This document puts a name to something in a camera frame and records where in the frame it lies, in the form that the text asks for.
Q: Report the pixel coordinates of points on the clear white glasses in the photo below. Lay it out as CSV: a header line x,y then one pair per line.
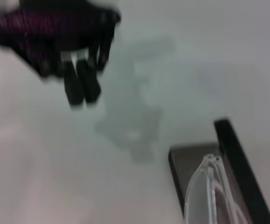
x,y
196,193

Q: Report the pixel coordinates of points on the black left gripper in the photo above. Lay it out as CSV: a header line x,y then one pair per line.
x,y
44,28

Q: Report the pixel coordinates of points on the black glasses case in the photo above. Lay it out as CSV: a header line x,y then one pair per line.
x,y
237,151

